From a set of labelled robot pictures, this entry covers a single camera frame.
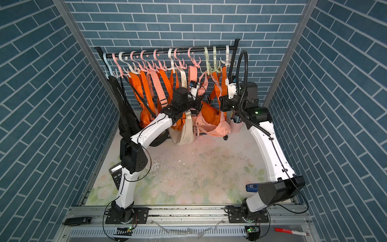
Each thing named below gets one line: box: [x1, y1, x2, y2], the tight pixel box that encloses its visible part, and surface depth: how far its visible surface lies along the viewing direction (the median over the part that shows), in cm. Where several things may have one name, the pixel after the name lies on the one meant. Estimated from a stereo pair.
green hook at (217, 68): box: [211, 45, 222, 73], surface depth 77 cm
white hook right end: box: [219, 44, 232, 68], surface depth 76 cm
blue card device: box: [245, 184, 258, 193], surface depth 82 cm
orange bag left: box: [128, 71, 157, 129], surface depth 78 cm
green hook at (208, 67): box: [203, 46, 214, 76], surface depth 74 cm
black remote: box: [63, 216, 92, 226], surface depth 72 cm
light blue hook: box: [102, 52, 115, 77], surface depth 67 cm
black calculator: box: [108, 161, 122, 191], surface depth 88 cm
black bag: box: [107, 75, 142, 140], surface depth 82 cm
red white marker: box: [274, 227, 310, 236], surface depth 71 cm
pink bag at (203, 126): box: [187, 65, 232, 138], surface depth 83 cm
